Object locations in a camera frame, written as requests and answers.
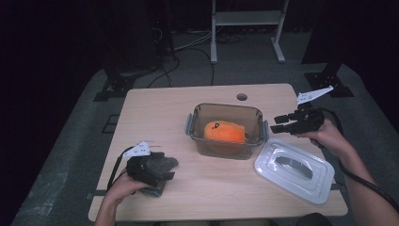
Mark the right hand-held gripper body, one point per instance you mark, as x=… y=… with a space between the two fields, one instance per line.
x=309 y=121

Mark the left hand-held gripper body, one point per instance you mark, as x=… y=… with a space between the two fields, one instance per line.
x=139 y=169

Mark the gray cloth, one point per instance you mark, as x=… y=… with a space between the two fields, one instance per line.
x=166 y=163

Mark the orange plush toy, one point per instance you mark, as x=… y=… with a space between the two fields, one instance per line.
x=224 y=132

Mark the white box lid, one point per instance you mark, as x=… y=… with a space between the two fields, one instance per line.
x=295 y=185

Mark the brown transparent storage box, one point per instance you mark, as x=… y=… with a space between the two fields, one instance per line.
x=219 y=113

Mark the person's right hand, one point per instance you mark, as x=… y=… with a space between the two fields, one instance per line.
x=326 y=138

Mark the person's left hand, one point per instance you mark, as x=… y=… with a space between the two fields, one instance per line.
x=124 y=188

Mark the black metal stand base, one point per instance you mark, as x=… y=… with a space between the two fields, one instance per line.
x=326 y=78
x=117 y=88

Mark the black tape strip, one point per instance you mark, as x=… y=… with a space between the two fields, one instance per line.
x=94 y=194
x=337 y=186

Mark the dark rounded object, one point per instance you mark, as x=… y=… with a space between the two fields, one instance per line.
x=313 y=220

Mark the dark equipment rack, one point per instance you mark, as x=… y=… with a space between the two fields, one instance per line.
x=135 y=34

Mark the white metal stand frame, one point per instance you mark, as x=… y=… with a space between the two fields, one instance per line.
x=247 y=18

